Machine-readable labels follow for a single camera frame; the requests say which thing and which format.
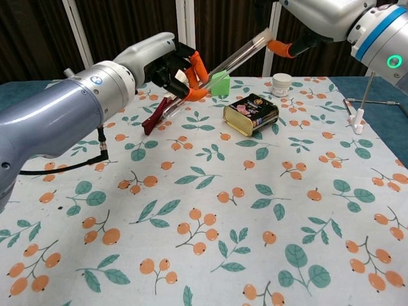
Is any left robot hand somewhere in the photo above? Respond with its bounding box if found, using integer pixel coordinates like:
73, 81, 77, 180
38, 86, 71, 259
113, 31, 211, 102

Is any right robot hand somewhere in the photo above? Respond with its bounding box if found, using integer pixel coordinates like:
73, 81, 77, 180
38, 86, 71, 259
253, 0, 380, 60

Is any clear glass test tube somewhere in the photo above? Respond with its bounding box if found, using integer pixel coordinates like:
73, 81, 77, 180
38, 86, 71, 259
162, 27, 272, 119

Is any dark red folding fan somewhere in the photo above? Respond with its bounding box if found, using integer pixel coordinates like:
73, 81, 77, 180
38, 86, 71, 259
141, 70, 192, 136

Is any small white jar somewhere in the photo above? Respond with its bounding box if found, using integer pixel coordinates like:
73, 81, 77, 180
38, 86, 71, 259
272, 73, 293, 98

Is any green cube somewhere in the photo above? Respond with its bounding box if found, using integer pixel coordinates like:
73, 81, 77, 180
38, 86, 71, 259
208, 71, 231, 96

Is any dark pleated curtain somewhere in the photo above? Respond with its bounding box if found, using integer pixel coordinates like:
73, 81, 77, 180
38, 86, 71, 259
0, 0, 408, 84

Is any white plastic clip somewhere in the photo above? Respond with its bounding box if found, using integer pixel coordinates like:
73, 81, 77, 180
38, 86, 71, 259
349, 108, 366, 135

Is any black gold tin can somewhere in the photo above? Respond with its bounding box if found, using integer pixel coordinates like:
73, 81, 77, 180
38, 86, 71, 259
222, 92, 280, 137

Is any floral orange berry tablecloth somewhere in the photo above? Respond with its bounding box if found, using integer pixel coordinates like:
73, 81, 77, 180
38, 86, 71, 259
0, 76, 408, 306

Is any white metal frame post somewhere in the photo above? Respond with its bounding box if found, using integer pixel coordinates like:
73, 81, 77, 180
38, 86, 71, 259
186, 0, 197, 52
62, 0, 93, 68
261, 4, 283, 77
175, 0, 188, 44

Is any metal wire frame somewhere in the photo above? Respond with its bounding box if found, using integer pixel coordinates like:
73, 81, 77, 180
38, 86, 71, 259
342, 71, 408, 119

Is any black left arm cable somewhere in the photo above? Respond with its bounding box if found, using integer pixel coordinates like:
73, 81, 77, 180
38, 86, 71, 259
18, 126, 111, 175

